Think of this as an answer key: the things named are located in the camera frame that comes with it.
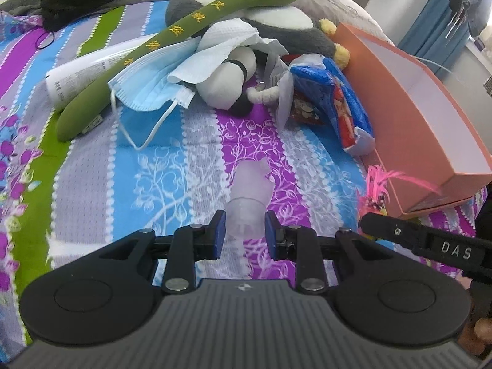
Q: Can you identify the white tissue paper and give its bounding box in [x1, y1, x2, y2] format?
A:
[167, 18, 288, 84]

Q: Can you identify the blue curtain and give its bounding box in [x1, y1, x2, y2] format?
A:
[398, 0, 470, 79]

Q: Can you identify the orange cardboard box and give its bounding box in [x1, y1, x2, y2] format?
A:
[334, 23, 491, 218]

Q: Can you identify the green long plush stick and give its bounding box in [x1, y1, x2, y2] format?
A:
[56, 0, 295, 142]

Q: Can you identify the grey white penguin plush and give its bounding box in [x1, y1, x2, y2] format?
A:
[165, 0, 350, 70]

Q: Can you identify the colourful floral bedsheet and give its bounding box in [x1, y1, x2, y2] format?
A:
[1, 2, 477, 368]

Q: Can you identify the white tube bottle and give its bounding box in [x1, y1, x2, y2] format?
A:
[45, 34, 155, 112]

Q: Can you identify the right hand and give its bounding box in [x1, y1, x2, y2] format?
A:
[459, 318, 492, 356]

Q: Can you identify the red foil snack packet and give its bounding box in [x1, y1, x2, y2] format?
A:
[282, 54, 324, 125]

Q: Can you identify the pink feather toy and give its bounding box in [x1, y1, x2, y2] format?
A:
[357, 165, 440, 219]

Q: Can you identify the blue snack bag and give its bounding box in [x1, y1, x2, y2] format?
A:
[288, 54, 375, 157]

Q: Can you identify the light blue face mask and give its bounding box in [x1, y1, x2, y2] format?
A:
[108, 38, 200, 151]

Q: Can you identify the small panda plush keychain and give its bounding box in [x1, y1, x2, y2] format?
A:
[196, 47, 279, 118]

